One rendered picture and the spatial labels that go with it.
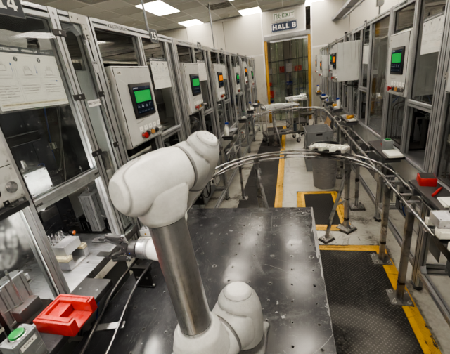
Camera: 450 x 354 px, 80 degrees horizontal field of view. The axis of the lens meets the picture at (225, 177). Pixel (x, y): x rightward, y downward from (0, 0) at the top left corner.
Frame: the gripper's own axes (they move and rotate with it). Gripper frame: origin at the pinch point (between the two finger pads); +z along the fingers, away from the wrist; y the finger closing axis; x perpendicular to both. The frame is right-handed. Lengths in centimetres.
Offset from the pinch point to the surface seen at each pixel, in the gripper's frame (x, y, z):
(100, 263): -0.6, -9.8, 4.3
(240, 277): -21, -32, -60
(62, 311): 31.3, -5.2, -5.3
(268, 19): -826, 209, -33
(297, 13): -826, 209, -117
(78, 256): -3.3, -8.7, 19.1
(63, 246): 3.3, 2.5, 17.5
